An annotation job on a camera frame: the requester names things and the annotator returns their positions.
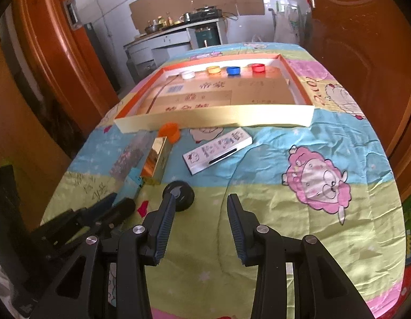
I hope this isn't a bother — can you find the black bottle cap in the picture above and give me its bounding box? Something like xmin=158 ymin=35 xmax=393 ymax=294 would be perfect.
xmin=161 ymin=180 xmax=195 ymax=212

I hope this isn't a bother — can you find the green printed carton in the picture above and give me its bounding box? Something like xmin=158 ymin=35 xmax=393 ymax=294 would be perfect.
xmin=402 ymin=203 xmax=411 ymax=268

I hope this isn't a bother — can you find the wooden door frame jamb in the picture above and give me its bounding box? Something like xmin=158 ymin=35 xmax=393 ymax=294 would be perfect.
xmin=13 ymin=0 xmax=120 ymax=127

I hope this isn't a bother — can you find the white plastic sack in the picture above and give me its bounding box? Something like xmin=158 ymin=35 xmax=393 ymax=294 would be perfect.
xmin=273 ymin=5 xmax=302 ymax=44

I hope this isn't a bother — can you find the teal printed can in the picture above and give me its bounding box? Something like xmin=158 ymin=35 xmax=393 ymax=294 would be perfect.
xmin=117 ymin=168 xmax=145 ymax=202

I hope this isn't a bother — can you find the white printed box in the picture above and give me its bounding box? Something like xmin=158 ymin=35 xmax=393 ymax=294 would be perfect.
xmin=183 ymin=128 xmax=252 ymax=176

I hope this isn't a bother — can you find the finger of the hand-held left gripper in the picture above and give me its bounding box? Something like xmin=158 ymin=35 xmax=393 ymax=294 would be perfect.
xmin=73 ymin=193 xmax=117 ymax=221
xmin=92 ymin=198 xmax=136 ymax=231

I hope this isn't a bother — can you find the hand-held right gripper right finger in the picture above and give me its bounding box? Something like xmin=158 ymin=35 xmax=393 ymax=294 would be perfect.
xmin=226 ymin=193 xmax=374 ymax=319

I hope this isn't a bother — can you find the shallow orange-rimmed cardboard tray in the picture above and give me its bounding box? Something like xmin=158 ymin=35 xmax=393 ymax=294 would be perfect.
xmin=114 ymin=53 xmax=315 ymax=134

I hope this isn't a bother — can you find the brown wooden door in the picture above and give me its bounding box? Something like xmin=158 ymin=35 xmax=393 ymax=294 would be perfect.
xmin=305 ymin=0 xmax=411 ymax=203

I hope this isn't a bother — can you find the green air fryer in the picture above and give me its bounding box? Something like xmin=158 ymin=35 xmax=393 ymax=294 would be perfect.
xmin=194 ymin=28 xmax=216 ymax=49

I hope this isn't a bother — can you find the metal strike plate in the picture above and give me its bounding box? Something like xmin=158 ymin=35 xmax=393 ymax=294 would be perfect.
xmin=61 ymin=0 xmax=83 ymax=29

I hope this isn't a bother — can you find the gold shiny box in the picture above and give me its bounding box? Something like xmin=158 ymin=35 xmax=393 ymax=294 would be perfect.
xmin=141 ymin=136 xmax=173 ymax=185

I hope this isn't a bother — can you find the dark grey refrigerator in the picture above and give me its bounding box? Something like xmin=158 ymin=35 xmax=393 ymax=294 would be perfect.
xmin=84 ymin=23 xmax=121 ymax=94

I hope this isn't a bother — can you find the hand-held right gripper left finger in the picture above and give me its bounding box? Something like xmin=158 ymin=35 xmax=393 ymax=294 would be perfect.
xmin=31 ymin=193 xmax=177 ymax=319

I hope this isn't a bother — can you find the white kitchen counter cabinet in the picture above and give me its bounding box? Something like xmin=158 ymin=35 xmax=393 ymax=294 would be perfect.
xmin=123 ymin=16 xmax=226 ymax=70

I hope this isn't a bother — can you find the black gas stove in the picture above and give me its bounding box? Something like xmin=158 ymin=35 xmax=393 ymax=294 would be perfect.
xmin=189 ymin=7 xmax=222 ymax=20

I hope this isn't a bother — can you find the brown cardboard liner sheet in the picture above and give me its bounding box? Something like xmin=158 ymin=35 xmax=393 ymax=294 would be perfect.
xmin=147 ymin=68 xmax=300 ymax=112

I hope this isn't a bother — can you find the large orange translucent cap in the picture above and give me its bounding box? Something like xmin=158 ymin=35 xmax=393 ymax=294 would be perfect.
xmin=159 ymin=123 xmax=181 ymax=144

